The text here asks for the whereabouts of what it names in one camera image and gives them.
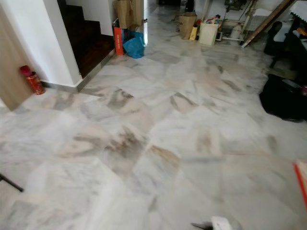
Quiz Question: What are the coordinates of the small brown paper bag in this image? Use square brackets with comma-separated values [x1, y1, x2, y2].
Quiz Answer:
[178, 12, 197, 40]

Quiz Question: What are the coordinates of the long wooden plank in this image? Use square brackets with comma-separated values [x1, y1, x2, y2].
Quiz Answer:
[242, 0, 295, 48]

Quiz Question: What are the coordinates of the black office chair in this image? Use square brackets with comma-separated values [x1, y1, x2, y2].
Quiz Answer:
[264, 20, 307, 72]

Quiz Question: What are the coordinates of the wooden door panel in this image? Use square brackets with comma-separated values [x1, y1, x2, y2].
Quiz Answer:
[0, 10, 35, 112]

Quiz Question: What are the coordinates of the dark wooden staircase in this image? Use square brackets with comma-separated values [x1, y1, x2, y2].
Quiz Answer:
[58, 0, 116, 79]

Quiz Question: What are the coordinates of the large brown paper bag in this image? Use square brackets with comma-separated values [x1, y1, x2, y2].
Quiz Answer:
[115, 0, 144, 29]

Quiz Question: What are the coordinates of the black bag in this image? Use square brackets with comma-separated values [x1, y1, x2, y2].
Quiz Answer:
[259, 73, 307, 122]

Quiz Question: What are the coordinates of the blue plastic bag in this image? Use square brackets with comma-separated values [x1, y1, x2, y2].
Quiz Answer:
[123, 31, 146, 59]

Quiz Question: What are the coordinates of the white metal shelf rack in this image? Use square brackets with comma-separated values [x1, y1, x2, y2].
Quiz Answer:
[221, 0, 257, 41]

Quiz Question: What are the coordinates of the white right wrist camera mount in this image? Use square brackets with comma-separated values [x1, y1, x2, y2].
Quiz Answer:
[211, 216, 233, 230]

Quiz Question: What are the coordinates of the orange red carton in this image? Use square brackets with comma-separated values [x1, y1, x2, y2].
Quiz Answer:
[114, 27, 124, 56]

